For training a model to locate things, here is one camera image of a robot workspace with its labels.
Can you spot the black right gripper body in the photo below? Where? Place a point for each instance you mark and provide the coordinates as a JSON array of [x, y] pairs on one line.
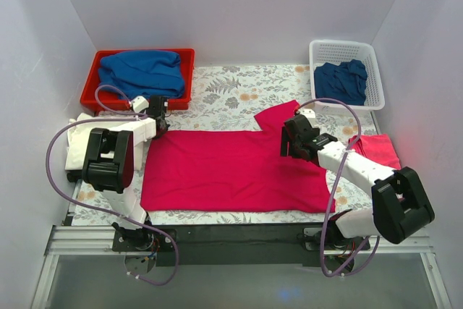
[[286, 141]]

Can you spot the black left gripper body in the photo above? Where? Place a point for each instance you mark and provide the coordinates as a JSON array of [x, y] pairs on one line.
[[161, 125]]

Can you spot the crimson red t shirt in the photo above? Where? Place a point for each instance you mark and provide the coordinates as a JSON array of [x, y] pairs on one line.
[[237, 171]]

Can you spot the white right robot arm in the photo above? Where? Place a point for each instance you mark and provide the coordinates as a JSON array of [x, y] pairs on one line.
[[400, 205]]

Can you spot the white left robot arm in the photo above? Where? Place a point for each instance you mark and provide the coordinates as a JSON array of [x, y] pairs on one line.
[[110, 164]]

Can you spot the folded royal blue t shirt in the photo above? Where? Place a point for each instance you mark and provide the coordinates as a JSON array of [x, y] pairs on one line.
[[143, 73]]

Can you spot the red plastic tray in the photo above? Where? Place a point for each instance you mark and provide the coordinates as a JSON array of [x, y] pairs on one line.
[[113, 101]]

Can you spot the navy blue t shirt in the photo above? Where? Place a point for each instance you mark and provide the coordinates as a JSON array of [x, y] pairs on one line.
[[345, 82]]

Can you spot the folded pink t shirt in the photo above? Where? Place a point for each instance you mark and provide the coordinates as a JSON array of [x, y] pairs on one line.
[[378, 148]]

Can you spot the folded white t shirt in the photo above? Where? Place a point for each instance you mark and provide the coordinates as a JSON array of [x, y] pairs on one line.
[[77, 138]]

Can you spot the white plastic laundry basket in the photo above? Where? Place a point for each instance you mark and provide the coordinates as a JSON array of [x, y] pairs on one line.
[[336, 52]]

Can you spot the folded black t shirt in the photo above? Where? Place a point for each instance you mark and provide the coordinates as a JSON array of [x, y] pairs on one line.
[[74, 175]]

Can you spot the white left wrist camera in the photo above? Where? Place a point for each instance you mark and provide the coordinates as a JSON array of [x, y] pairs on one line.
[[139, 104]]

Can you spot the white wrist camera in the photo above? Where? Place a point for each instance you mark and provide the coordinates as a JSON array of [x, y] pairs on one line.
[[139, 104], [307, 113]]

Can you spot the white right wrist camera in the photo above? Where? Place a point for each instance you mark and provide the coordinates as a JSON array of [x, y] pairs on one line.
[[307, 113]]

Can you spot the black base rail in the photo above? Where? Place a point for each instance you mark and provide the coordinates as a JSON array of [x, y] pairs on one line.
[[224, 244]]

